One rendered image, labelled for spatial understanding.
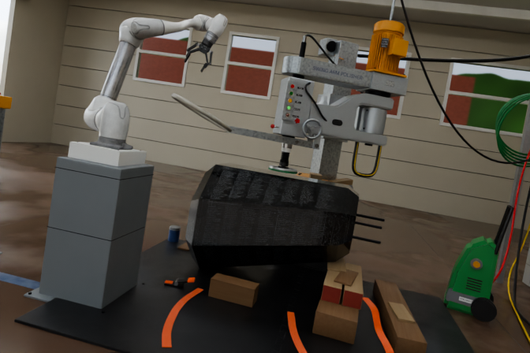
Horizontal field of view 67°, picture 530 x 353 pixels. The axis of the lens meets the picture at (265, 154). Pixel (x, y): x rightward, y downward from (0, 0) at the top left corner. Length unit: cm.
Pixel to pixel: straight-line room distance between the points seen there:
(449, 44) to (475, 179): 290
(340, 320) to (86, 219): 153
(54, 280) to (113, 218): 51
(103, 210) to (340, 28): 779
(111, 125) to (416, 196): 767
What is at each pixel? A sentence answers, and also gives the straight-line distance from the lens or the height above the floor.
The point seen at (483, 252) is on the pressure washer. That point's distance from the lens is 349.
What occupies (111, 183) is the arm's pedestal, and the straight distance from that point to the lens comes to 233.
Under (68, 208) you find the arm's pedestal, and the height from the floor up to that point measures 53.
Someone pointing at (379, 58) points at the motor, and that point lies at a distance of 323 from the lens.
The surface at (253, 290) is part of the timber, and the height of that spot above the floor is 13.
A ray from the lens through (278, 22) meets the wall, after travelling 960.
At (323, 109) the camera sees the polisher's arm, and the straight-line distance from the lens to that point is 298.
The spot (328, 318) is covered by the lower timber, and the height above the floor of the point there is 12.
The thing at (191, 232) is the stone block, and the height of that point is 34.
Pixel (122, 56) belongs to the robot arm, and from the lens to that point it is 274.
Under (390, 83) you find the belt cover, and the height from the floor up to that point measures 164.
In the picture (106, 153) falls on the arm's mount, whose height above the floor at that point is 86.
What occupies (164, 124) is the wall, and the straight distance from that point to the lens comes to 999.
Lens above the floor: 111
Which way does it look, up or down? 3 degrees down
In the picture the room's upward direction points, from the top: 9 degrees clockwise
